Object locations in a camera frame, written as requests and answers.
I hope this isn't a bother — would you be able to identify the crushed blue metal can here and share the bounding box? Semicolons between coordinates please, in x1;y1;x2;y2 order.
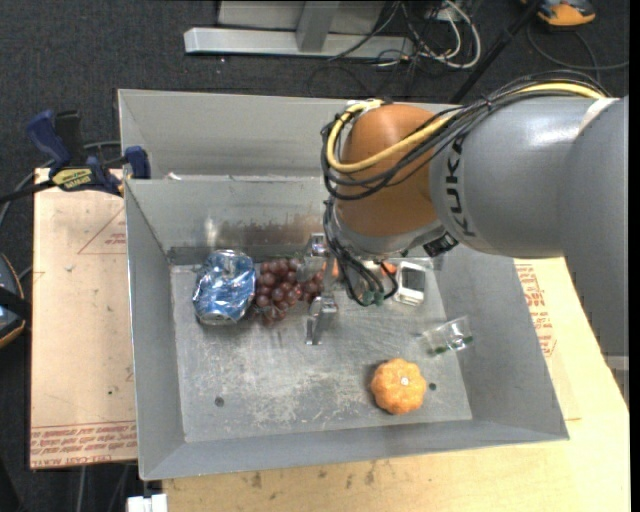
191;248;258;327

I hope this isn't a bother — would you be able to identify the dark red grape bunch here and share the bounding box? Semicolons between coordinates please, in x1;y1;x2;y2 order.
248;256;327;327

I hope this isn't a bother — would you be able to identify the black cylinder on white bracket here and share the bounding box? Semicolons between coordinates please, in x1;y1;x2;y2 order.
422;231;459;259

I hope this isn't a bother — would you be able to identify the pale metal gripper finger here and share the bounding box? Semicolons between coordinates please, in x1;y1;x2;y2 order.
297;232;331;284
304;294;340;347

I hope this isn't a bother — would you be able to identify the grey metal bin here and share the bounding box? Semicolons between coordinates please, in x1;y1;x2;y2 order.
116;88;571;482

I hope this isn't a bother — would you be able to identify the clear glass cube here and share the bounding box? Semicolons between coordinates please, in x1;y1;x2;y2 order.
391;260;429;308

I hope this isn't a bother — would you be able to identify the orange toy pumpkin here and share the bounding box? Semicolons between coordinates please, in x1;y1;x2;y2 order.
369;357;429;416

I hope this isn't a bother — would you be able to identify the clear plastic cup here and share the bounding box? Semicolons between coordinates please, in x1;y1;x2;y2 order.
416;314;475;357

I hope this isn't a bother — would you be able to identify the brown cardboard board, red print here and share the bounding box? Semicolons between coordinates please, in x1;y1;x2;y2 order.
28;166;584;472

